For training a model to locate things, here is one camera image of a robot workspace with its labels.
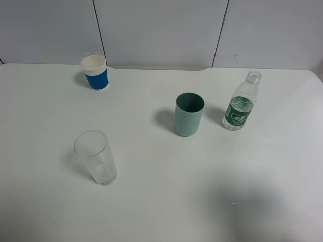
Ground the clear green-label water bottle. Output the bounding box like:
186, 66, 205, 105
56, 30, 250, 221
222, 71, 262, 131

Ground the teal plastic cup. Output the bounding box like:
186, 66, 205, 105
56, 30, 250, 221
175, 93, 205, 137

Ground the blue white paper cup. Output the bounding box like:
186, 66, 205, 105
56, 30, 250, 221
80, 53, 109, 91

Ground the clear drinking glass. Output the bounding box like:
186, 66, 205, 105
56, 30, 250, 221
73, 130, 117, 185

